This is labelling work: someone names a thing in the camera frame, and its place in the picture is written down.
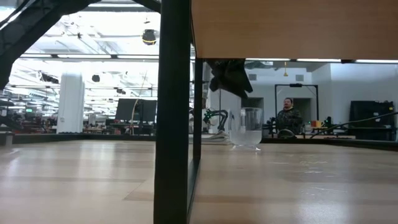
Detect black background cabinet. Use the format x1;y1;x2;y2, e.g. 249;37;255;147
349;100;396;141

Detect person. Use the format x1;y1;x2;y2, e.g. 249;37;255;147
275;97;304;138

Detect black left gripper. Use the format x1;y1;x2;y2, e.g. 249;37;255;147
205;58;254;100

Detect black background gantry frame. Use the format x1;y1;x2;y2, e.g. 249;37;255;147
274;83;320;122

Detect black background monitor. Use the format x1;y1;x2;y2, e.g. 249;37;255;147
141;99;158;123
114;98;140;123

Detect grey folded cloth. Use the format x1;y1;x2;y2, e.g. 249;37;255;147
188;129;233;146

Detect wooden shelf with black leg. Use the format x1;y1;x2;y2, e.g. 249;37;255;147
153;0;398;224

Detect grey metal block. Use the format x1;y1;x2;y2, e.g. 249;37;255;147
0;130;15;146

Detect white building column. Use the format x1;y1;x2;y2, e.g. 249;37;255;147
56;72;86;134

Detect clear glass cup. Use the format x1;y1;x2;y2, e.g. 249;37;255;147
228;107;265;152

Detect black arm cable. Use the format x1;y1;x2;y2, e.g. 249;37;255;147
309;111;398;139

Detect black ceiling device yellow ring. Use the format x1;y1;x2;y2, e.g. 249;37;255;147
142;28;157;46

